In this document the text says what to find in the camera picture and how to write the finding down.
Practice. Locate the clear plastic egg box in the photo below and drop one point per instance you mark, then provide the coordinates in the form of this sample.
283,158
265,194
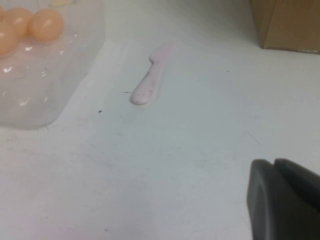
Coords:
37,87

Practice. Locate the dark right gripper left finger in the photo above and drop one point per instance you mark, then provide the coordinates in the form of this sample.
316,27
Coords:
275,212

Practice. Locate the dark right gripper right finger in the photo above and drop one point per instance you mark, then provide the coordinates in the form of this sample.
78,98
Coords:
305,177

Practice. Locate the tan plastic egg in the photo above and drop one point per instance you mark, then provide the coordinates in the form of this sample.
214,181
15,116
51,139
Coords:
18,21
6,38
46,25

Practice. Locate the brown cardboard box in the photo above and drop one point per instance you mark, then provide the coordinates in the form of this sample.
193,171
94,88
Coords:
287,25

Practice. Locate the pink plastic knife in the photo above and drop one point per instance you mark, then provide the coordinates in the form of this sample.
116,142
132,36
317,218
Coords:
147,85

